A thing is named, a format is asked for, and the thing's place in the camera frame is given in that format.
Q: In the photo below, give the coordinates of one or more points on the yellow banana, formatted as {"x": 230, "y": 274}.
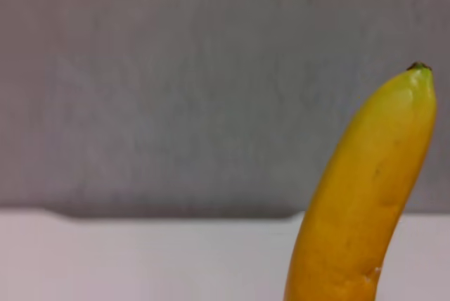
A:
{"x": 362, "y": 202}

